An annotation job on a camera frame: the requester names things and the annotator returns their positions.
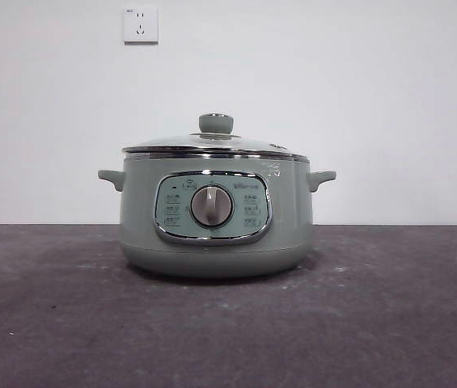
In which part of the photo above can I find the glass lid with green knob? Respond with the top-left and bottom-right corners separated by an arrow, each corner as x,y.
121,112 -> 309,158

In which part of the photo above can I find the pale green electric cooking pot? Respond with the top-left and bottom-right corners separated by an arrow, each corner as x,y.
97,153 -> 337,279

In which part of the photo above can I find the white wall socket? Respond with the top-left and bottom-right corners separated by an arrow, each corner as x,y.
122,6 -> 159,45

